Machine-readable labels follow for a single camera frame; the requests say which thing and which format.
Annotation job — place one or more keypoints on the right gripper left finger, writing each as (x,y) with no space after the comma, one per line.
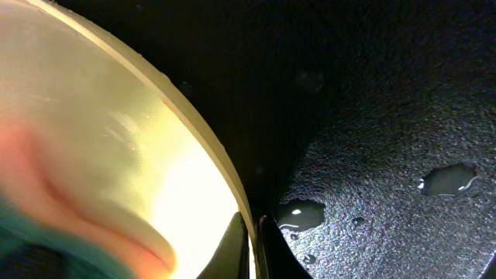
(231,258)

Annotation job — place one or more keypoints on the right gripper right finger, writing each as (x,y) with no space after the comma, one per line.
(276,261)

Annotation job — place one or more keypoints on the yellow plate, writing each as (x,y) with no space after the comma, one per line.
(117,135)

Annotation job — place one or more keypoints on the green yellow sponge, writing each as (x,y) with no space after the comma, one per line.
(45,234)

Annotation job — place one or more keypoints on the round black tray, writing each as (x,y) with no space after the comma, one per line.
(365,129)

